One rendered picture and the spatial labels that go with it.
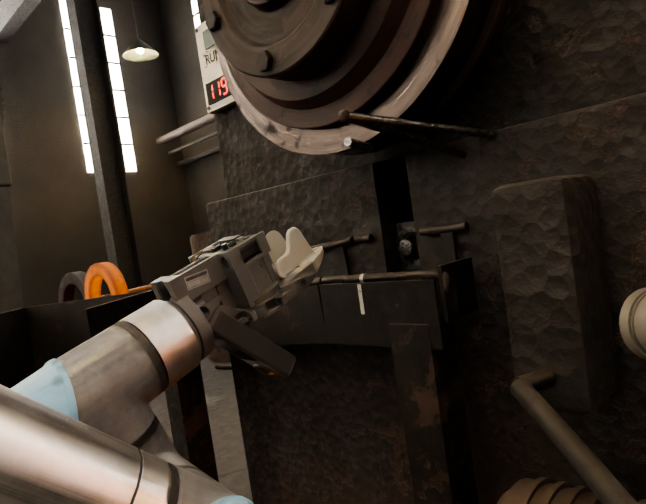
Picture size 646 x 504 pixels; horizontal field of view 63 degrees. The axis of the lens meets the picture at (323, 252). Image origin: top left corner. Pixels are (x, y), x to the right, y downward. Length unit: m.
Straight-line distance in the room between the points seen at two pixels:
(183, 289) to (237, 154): 0.65
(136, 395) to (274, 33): 0.45
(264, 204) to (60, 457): 0.71
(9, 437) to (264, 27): 0.54
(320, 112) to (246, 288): 0.28
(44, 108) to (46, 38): 1.38
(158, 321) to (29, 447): 0.19
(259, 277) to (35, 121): 10.91
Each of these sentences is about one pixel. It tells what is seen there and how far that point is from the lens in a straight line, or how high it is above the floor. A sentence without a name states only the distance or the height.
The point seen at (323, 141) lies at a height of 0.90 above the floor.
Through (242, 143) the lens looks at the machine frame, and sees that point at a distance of 1.10.
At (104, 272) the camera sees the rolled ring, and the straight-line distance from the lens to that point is 1.41.
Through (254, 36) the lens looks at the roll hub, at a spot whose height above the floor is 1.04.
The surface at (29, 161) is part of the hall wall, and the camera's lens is 11.17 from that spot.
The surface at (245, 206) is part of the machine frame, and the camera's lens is 1.02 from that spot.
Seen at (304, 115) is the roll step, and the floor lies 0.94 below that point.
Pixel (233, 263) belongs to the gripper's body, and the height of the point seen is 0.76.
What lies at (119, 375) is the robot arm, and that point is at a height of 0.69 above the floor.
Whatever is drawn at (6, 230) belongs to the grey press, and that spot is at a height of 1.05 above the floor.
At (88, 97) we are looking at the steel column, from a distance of 7.83.
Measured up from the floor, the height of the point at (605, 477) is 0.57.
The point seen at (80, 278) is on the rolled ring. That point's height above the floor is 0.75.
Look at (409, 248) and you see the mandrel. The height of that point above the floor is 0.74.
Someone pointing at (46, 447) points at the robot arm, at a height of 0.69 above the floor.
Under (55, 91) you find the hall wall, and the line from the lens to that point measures 11.71.
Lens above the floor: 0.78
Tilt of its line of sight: 2 degrees down
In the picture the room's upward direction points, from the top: 8 degrees counter-clockwise
